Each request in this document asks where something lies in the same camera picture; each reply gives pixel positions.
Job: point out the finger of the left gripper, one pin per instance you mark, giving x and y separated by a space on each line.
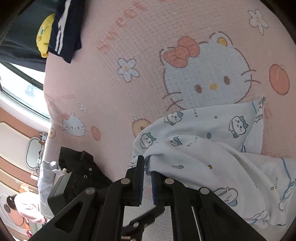
143 221

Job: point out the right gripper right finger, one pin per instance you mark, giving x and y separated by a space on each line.
199 214

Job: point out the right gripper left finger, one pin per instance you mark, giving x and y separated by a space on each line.
98 214

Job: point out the light blue cartoon print shorts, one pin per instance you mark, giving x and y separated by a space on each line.
219 147

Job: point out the person in pink clothes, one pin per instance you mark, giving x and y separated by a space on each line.
27 204

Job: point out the black garment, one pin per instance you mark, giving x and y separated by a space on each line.
83 164

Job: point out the white cloth at lower left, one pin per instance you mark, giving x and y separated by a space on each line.
45 185

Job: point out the pink white Hello Kitty blanket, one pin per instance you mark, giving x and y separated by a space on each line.
142 60

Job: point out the navy garment with white stripes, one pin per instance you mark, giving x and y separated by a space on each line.
65 37

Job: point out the dark green curtain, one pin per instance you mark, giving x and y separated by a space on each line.
20 22

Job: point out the yellow chick plush toy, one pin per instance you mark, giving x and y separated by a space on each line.
44 34

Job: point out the window with dark frame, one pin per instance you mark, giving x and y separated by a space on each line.
25 86

